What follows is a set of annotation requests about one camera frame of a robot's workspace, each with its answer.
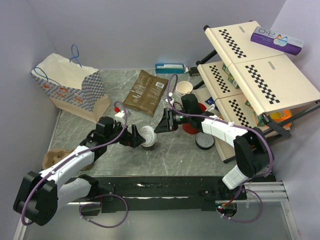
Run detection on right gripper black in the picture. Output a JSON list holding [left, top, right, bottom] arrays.
[[154, 107, 192, 133]]

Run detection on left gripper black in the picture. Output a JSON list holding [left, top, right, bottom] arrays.
[[105, 119, 145, 148]]

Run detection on white plastic cup lid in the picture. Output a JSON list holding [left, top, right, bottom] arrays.
[[139, 125, 157, 143]]

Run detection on black paper coffee cup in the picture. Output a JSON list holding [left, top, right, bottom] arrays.
[[141, 141, 156, 151]]

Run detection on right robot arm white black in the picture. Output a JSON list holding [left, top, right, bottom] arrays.
[[154, 93, 274, 199]]

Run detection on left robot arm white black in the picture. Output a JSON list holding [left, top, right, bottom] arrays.
[[13, 116, 146, 226]]

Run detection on brown coffee bean pouch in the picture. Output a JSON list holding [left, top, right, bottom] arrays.
[[123, 70, 169, 117]]

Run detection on red cup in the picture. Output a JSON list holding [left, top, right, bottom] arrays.
[[182, 102, 207, 135]]

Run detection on stack of paper cups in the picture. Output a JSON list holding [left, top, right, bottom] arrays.
[[173, 81, 193, 98]]

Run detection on teal blue box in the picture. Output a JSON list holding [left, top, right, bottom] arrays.
[[155, 63, 189, 74]]

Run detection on blue checkered paper bag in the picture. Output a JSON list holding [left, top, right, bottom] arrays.
[[31, 44, 111, 123]]

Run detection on green snack boxes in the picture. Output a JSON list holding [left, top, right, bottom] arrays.
[[222, 63, 240, 89]]

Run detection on brown pulp cup carrier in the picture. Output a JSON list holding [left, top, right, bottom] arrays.
[[42, 148, 95, 171]]

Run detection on cream checkered tiered shelf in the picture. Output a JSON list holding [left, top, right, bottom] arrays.
[[189, 20, 320, 164]]

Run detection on purple white box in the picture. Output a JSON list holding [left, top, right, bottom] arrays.
[[250, 26, 305, 56]]

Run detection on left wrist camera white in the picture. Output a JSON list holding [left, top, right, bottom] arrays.
[[114, 107, 126, 127]]

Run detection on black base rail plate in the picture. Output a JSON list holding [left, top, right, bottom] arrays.
[[72, 176, 247, 213]]

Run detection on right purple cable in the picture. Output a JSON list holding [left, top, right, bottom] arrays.
[[167, 73, 275, 223]]

